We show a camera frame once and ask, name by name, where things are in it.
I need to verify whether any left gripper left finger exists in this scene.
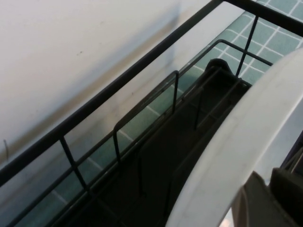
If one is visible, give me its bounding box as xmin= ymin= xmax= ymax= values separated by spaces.
xmin=233 ymin=171 xmax=273 ymax=227

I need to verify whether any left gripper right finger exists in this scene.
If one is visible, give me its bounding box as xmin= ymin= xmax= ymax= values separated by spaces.
xmin=269 ymin=166 xmax=303 ymax=227

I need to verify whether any white round plate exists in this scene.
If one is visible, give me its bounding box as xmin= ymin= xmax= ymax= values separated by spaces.
xmin=165 ymin=47 xmax=303 ymax=227

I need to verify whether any black dish drying rack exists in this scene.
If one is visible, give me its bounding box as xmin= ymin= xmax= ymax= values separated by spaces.
xmin=66 ymin=58 xmax=249 ymax=227

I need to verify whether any green checkered tablecloth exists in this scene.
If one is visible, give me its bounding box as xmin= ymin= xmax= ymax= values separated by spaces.
xmin=14 ymin=0 xmax=303 ymax=227

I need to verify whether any black wire dish rack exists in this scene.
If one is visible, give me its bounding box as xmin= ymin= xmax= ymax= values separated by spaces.
xmin=0 ymin=0 xmax=303 ymax=227

